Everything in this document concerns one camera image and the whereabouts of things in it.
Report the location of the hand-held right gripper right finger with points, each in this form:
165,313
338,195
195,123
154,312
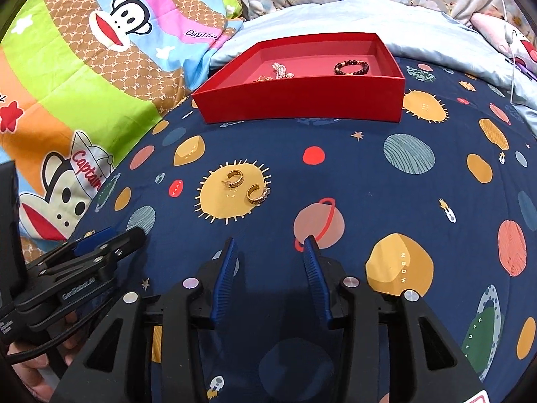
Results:
314,277

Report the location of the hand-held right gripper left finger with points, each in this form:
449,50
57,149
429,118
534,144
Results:
224,277

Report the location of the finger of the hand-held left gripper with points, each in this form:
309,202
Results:
84,268
94,238

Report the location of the gold hoop earring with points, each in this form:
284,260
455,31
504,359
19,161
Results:
240,175
251,198

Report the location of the red cardboard box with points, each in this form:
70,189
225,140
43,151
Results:
302,100

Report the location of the person's left hand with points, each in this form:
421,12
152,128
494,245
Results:
33,373

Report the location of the navy planet print blanket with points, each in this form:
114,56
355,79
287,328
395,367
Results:
356,176

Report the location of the colourful cartoon monkey blanket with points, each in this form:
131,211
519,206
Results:
105,71

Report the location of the white pillow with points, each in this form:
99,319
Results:
335,19

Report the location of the pink printed pillow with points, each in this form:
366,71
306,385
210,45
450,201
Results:
491,29

